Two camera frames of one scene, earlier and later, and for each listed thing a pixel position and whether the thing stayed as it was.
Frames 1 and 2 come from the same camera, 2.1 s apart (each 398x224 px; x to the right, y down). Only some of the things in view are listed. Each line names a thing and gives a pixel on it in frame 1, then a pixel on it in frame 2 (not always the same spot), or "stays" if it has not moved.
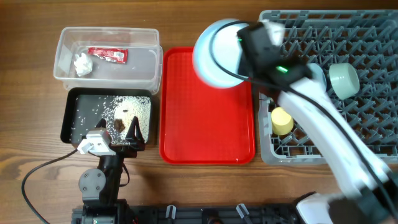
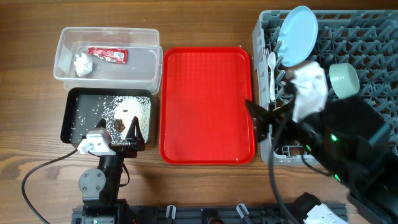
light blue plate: [226, 46] to [297, 36]
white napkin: [83, 65] stays
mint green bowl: [344, 80] stays
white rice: [118, 111] stays
